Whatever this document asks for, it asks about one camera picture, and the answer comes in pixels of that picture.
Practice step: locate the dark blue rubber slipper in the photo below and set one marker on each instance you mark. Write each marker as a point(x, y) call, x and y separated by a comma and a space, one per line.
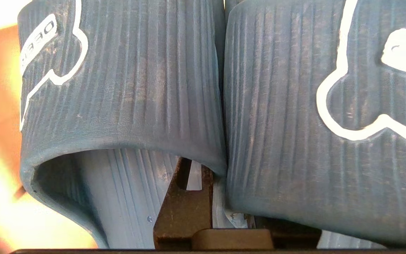
point(277, 123)
point(136, 88)

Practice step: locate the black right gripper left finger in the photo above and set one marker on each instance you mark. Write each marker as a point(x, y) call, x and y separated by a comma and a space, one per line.
point(182, 211)

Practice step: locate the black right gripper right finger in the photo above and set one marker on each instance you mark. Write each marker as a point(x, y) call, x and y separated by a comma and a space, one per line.
point(291, 236)

